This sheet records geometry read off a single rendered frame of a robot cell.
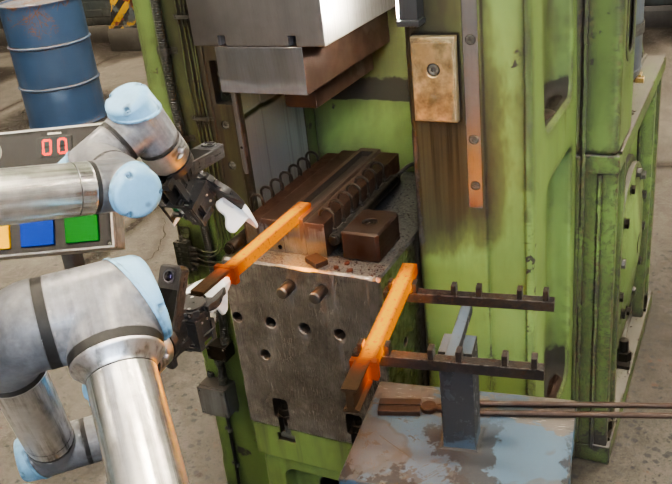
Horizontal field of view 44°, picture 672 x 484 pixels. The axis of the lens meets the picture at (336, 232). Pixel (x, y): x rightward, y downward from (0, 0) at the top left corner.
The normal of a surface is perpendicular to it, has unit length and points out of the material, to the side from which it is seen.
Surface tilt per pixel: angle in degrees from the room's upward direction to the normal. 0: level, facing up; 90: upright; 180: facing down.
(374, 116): 90
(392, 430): 0
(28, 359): 103
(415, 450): 0
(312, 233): 90
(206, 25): 90
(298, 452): 90
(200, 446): 0
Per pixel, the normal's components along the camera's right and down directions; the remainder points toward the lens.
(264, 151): 0.89, 0.11
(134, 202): 0.57, 0.30
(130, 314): 0.54, -0.58
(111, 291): 0.17, -0.51
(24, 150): -0.07, -0.07
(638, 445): -0.11, -0.90
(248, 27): -0.43, 0.43
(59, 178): 0.46, -0.43
